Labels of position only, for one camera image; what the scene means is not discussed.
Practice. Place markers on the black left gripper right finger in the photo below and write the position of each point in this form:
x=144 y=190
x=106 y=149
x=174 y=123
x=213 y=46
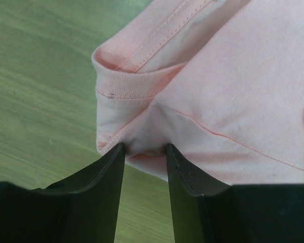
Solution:
x=205 y=209

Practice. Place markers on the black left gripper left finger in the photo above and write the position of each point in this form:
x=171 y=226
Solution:
x=83 y=207

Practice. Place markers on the pink t shirt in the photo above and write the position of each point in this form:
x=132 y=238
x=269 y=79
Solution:
x=221 y=80

